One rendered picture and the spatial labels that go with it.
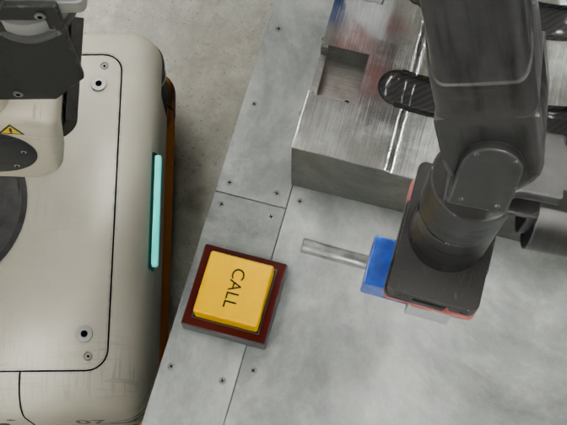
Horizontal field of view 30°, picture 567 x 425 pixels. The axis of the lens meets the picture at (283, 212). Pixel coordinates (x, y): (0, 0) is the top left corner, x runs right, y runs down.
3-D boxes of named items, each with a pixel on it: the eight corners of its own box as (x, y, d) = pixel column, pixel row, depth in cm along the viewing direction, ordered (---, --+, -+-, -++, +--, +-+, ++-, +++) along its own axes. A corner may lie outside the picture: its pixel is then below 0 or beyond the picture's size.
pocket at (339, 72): (306, 110, 100) (307, 92, 97) (320, 62, 102) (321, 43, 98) (353, 121, 100) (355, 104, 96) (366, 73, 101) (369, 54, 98)
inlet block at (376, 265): (293, 282, 88) (294, 263, 83) (308, 228, 90) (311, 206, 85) (445, 325, 87) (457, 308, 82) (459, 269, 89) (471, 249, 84)
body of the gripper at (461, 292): (501, 191, 79) (525, 152, 72) (472, 320, 75) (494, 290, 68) (416, 169, 79) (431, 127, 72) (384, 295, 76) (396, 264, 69)
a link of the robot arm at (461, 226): (440, 122, 66) (426, 206, 64) (550, 143, 66) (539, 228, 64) (424, 165, 72) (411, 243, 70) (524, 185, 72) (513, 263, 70)
